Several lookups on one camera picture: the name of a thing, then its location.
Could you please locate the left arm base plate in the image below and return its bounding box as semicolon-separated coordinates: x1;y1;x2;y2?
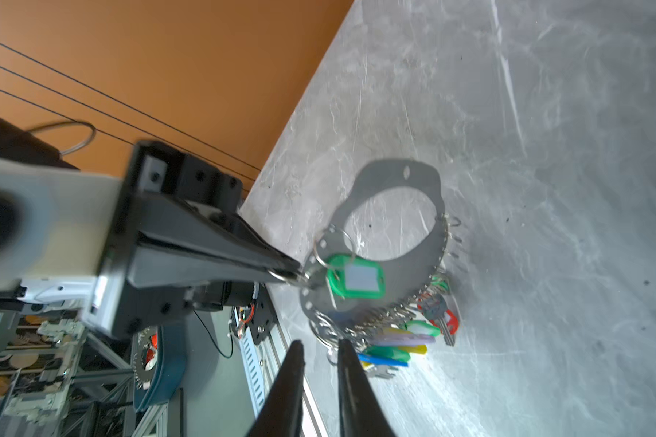
227;282;278;345

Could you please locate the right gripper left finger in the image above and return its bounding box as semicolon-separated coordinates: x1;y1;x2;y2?
246;340;305;437

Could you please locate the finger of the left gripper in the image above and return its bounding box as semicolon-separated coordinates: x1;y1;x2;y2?
137;192;290;257
127;244;301;288

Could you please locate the green key tag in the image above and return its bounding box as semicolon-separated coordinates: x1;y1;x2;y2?
326;254;386;300

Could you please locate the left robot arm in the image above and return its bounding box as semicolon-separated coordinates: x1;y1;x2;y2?
0;118;301;339

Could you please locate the aluminium front rail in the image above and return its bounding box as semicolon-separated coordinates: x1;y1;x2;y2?
237;324;329;437

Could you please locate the grey metal key holder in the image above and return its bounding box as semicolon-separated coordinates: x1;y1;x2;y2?
300;160;454;348

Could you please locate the red key tag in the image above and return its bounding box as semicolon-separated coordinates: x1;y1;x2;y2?
417;294;459;347

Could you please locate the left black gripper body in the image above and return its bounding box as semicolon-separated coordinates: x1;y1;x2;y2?
83;141;249;340

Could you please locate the blue key tag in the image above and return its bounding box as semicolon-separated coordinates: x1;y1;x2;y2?
357;353;408;368

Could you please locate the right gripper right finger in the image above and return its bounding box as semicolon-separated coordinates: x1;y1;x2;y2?
337;340;395;437

